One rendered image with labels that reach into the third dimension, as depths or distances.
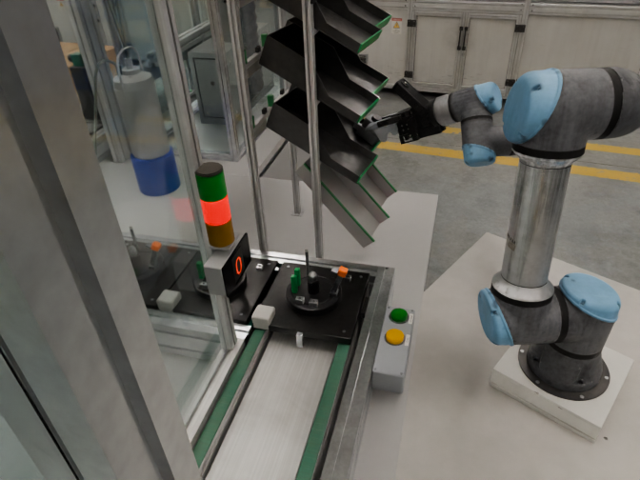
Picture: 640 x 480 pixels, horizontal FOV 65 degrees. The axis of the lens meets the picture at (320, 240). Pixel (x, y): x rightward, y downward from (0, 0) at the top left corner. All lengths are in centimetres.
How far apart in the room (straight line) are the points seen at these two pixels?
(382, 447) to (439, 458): 12
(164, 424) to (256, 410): 96
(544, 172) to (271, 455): 72
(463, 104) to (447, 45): 382
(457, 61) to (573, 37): 97
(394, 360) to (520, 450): 30
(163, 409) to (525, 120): 79
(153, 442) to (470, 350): 119
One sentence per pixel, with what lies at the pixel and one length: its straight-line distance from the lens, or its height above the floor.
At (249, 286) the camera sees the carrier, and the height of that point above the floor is 97.
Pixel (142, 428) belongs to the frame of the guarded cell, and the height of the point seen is 169.
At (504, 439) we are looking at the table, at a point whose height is 86.
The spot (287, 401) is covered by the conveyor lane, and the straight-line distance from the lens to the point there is 113.
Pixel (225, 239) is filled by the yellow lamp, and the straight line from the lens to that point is 96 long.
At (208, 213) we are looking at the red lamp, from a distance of 93.
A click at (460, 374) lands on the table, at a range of 127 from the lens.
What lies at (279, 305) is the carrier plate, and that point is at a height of 97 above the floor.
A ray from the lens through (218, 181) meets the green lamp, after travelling 90.
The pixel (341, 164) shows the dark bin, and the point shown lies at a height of 122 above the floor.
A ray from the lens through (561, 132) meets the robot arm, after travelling 90.
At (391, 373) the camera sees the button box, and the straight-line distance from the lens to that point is 112.
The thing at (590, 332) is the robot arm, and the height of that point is 108.
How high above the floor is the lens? 182
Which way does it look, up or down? 36 degrees down
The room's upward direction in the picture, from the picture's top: 3 degrees counter-clockwise
